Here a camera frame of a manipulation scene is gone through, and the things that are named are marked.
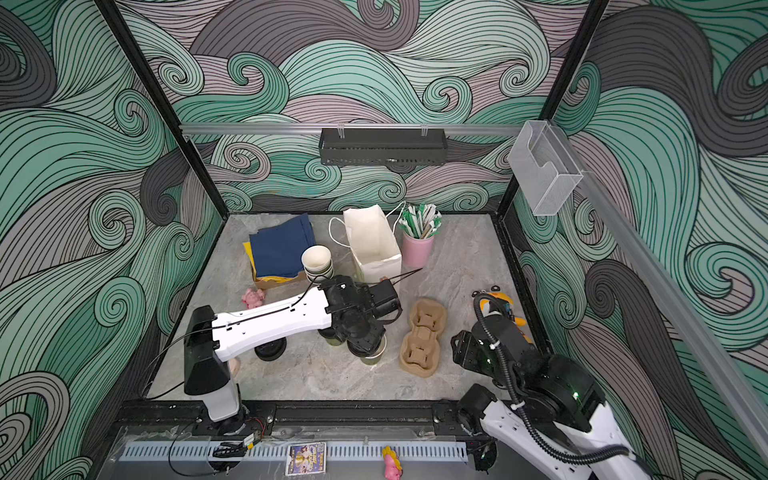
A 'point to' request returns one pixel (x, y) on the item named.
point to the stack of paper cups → (318, 263)
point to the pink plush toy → (253, 298)
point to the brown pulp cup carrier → (420, 351)
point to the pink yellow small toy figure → (391, 465)
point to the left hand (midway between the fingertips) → (369, 338)
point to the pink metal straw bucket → (417, 252)
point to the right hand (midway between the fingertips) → (461, 346)
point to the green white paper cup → (333, 341)
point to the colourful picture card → (306, 459)
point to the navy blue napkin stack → (278, 249)
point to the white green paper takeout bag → (373, 244)
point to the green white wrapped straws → (422, 222)
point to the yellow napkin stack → (271, 279)
